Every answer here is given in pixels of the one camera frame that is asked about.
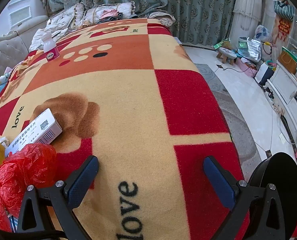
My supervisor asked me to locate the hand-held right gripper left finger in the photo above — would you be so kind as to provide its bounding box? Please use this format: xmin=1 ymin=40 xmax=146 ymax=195
xmin=13 ymin=155 xmax=100 ymax=240

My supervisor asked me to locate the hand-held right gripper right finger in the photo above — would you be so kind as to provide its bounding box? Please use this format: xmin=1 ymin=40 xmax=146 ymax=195
xmin=203 ymin=156 xmax=282 ymax=240

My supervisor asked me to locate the black trash bin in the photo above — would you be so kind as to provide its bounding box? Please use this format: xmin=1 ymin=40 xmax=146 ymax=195
xmin=248 ymin=152 xmax=297 ymax=240

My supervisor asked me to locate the white medicine box blue label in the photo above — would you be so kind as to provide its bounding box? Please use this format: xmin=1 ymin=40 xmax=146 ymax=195
xmin=5 ymin=108 xmax=63 ymax=158

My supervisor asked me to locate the red plastic bag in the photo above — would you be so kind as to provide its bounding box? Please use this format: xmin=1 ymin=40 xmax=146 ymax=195
xmin=0 ymin=144 xmax=57 ymax=233

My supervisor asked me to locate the white power strip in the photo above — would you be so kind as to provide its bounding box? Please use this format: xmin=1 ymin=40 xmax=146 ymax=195
xmin=273 ymin=100 xmax=285 ymax=115

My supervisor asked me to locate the printed checkered blanket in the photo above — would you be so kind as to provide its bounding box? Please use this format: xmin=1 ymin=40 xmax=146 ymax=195
xmin=0 ymin=19 xmax=251 ymax=240

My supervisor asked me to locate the white TV cabinet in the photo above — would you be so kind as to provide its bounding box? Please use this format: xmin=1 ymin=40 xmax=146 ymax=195
xmin=266 ymin=60 xmax=297 ymax=160

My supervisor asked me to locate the pink basin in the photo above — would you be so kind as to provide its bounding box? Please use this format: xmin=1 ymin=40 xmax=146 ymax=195
xmin=241 ymin=60 xmax=259 ymax=78

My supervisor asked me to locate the white and black bag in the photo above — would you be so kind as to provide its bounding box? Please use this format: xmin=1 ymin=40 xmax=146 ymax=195
xmin=255 ymin=62 xmax=275 ymax=85

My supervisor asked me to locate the colourful baby cloth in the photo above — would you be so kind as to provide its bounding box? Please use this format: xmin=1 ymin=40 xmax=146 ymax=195
xmin=0 ymin=66 xmax=12 ymax=103

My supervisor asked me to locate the small round stool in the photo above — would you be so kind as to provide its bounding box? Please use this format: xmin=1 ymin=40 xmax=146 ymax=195
xmin=217 ymin=47 xmax=237 ymax=63

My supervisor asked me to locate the white bottle pink label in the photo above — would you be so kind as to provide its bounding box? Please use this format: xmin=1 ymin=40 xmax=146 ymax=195
xmin=40 ymin=32 xmax=59 ymax=62

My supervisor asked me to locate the silver foil bag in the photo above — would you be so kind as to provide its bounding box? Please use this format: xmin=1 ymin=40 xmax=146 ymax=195
xmin=246 ymin=39 xmax=262 ymax=62

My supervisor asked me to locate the brown gift bag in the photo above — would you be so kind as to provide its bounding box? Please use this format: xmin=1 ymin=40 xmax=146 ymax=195
xmin=278 ymin=47 xmax=297 ymax=74

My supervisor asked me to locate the white crumpled cloth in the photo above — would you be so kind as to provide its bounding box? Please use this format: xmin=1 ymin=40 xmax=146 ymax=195
xmin=30 ymin=27 xmax=69 ymax=52

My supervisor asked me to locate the beige tufted sofa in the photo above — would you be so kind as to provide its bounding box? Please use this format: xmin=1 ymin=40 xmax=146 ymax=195
xmin=0 ymin=15 xmax=49 ymax=103

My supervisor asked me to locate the white plastic bag blue print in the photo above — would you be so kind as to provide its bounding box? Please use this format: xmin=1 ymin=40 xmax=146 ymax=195
xmin=255 ymin=25 xmax=271 ymax=42

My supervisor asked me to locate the embroidered beige pillow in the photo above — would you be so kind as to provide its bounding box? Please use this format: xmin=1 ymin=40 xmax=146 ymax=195
xmin=82 ymin=1 xmax=136 ymax=27
xmin=47 ymin=3 xmax=85 ymax=30

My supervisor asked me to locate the red hanging decoration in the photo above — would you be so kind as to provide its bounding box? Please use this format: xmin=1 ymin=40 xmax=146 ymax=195
xmin=277 ymin=17 xmax=292 ymax=40

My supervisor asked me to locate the pile of pink clothes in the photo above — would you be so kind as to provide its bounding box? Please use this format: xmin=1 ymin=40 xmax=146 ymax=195
xmin=100 ymin=9 xmax=124 ymax=22

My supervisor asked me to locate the beige fringed cloth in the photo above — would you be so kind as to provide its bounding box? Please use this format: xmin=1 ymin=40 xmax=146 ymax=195
xmin=148 ymin=12 xmax=176 ymax=28

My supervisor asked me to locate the green patterned curtain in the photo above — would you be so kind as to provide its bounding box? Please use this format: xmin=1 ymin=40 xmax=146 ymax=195
xmin=45 ymin=0 xmax=237 ymax=47

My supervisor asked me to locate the lace covered standing air conditioner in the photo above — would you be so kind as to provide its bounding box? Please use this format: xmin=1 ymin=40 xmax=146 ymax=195
xmin=232 ymin=0 xmax=264 ymax=30

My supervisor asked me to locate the striped tote bag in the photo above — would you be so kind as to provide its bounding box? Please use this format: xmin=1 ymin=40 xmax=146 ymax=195
xmin=273 ymin=0 xmax=295 ymax=22

